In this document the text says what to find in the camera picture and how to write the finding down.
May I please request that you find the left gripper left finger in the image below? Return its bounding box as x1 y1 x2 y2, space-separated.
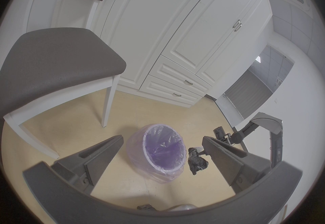
51 135 124 194

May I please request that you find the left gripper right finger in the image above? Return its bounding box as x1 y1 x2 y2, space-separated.
202 135 271 193

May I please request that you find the black plastic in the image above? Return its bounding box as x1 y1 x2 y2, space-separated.
187 147 209 176

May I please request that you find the purple plastic bag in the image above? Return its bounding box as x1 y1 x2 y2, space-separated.
126 124 189 184

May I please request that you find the white trash bin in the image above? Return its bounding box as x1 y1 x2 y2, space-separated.
143 125 186 172

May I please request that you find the white chair with grey seat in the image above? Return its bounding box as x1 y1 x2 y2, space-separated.
0 0 127 160

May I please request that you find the white wardrobe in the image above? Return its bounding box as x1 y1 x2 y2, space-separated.
86 0 274 108

